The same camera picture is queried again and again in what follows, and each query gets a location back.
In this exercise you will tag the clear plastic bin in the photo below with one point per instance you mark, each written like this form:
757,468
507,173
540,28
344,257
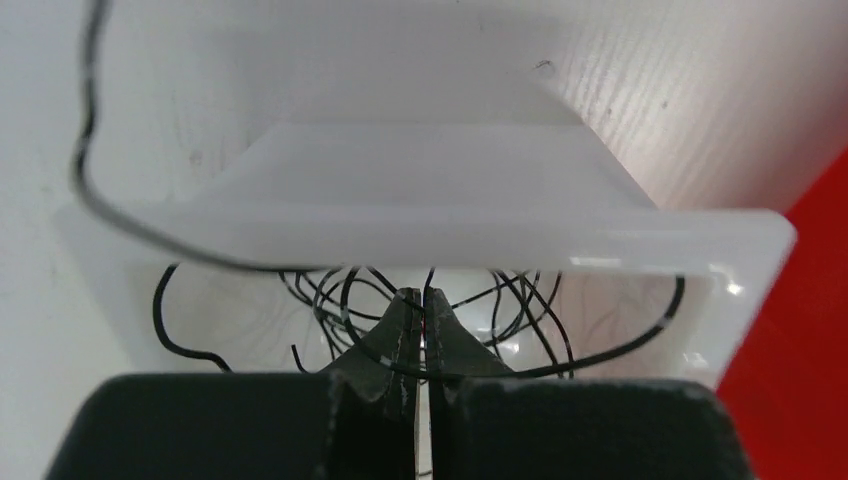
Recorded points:
512,197

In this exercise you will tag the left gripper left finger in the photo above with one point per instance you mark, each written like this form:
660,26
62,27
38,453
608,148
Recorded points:
374,411

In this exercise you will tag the red bin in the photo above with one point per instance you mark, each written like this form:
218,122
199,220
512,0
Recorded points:
786,388

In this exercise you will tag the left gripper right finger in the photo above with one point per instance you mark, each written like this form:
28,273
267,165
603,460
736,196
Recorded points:
454,353

